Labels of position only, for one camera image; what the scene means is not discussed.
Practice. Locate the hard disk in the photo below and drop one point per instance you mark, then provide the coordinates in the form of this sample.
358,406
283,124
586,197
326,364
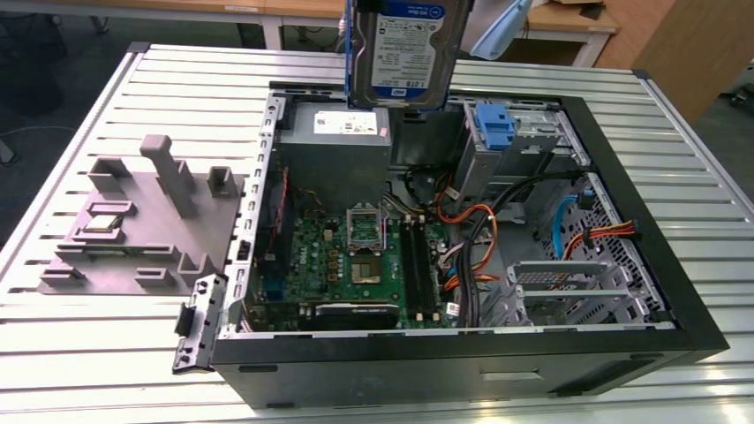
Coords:
406,53

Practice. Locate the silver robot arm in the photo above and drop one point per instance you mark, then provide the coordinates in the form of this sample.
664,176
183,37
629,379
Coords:
501,31

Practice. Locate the grey metal disk bay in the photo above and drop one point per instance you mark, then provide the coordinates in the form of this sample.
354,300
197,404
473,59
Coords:
589,267

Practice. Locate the metal locking lever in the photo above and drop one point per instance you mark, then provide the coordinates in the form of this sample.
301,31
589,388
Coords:
386,234

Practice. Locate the grey power supply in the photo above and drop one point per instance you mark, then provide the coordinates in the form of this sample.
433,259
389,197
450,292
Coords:
335,172

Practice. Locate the black RAM slot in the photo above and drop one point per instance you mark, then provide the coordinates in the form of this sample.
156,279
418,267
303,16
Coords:
415,265
409,265
423,265

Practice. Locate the CPU socket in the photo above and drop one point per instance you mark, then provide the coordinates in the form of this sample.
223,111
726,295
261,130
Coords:
371,273

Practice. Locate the green motherboard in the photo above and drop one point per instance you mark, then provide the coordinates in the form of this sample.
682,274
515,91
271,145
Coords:
318,265

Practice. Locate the grey metal drive cage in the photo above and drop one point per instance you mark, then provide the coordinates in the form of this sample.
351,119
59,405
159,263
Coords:
479,172

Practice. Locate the black graphics card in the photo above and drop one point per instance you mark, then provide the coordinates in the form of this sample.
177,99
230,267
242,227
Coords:
354,314

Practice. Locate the blue expansion slot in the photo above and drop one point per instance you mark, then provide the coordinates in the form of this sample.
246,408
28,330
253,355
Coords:
274,289

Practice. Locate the white label tag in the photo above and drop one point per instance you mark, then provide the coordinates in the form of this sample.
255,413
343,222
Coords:
451,309

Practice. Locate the blue drive latch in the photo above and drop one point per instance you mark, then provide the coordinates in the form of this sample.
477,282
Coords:
494,128

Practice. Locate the black PC case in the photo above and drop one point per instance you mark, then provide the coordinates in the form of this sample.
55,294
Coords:
413,371

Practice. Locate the grey parts rack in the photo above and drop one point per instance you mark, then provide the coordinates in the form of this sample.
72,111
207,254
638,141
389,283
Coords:
154,247

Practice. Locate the green RAM stick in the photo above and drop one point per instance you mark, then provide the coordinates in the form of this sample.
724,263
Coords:
112,252

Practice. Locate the silver CPU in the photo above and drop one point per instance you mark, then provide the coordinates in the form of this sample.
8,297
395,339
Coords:
103,223

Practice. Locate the grey metal leg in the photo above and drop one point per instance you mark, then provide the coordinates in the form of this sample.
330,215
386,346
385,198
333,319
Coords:
6,150

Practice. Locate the wooden cabinet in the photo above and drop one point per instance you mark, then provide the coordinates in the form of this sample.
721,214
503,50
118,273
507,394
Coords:
696,53

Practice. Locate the dark wheeled chair base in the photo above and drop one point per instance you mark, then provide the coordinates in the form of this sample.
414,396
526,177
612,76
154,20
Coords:
744,95

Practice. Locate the black office chair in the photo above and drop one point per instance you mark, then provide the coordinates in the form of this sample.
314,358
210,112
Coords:
30,66

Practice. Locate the grey hinged case bracket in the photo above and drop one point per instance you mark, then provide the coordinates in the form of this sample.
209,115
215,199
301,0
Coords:
206,309

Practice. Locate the wooden desk white frame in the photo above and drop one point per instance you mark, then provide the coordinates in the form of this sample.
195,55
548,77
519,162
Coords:
177,14
580,24

